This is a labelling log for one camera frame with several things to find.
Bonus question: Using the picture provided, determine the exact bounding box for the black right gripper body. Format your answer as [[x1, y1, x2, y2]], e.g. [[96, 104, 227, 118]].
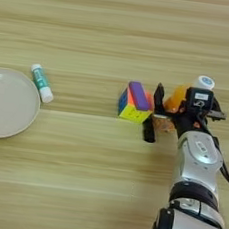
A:
[[160, 103, 210, 142]]

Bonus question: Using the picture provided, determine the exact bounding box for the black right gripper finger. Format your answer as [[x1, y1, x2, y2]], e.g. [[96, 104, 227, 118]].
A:
[[151, 82, 170, 117], [206, 96, 229, 123]]

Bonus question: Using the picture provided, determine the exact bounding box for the teal and white glue stick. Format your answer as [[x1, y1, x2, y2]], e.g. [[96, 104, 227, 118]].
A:
[[27, 63, 59, 105]]

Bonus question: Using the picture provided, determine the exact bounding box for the round beige plate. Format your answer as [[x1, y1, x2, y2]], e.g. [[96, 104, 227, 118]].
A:
[[0, 66, 45, 144]]

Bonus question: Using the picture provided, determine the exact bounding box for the orange juice bottle white cap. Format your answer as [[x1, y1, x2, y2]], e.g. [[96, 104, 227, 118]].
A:
[[150, 69, 216, 138]]

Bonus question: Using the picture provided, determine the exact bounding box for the purple rectangular block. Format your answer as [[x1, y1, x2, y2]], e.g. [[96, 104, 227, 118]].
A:
[[125, 80, 154, 113]]

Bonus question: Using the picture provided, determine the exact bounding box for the black box with white label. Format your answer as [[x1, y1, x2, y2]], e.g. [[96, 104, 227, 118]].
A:
[[183, 86, 215, 113]]

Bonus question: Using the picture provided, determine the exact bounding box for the multicoloured puzzle cube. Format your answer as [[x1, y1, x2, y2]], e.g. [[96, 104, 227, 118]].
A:
[[116, 81, 157, 127]]

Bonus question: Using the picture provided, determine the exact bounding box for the small black cylinder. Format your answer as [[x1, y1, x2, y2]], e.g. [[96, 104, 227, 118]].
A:
[[141, 115, 159, 144]]

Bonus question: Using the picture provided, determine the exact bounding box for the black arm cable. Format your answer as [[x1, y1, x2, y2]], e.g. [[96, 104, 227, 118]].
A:
[[205, 134, 229, 192]]

